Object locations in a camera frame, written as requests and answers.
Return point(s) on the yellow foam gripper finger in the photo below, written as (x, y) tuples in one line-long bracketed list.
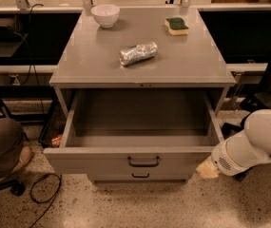
[(208, 170)]

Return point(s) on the grey top drawer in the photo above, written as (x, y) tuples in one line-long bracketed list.
[(129, 134)]

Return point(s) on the grey drawer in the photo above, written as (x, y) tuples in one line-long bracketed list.
[(129, 178), (129, 134)]

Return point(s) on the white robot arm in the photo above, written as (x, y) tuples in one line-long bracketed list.
[(247, 148)]

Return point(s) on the grey lower drawer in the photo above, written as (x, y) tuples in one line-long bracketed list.
[(129, 178)]

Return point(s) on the grey metal drawer cabinet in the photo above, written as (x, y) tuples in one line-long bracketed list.
[(92, 59)]

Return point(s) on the yellow green sponge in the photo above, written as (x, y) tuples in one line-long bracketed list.
[(176, 26)]

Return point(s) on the tan shoe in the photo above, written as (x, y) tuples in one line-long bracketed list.
[(22, 160)]

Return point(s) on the white ceramic bowl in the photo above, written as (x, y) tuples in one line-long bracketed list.
[(105, 15)]

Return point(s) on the person's brown trouser leg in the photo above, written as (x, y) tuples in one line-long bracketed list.
[(11, 144)]

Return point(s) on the black top drawer handle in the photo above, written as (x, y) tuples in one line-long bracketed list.
[(146, 163)]

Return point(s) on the black drawer handle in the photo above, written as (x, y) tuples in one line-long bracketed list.
[(141, 176), (146, 163)]

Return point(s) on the black lower drawer handle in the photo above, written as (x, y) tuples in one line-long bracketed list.
[(141, 176)]

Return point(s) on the black wire mesh basket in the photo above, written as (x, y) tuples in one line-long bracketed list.
[(54, 125)]

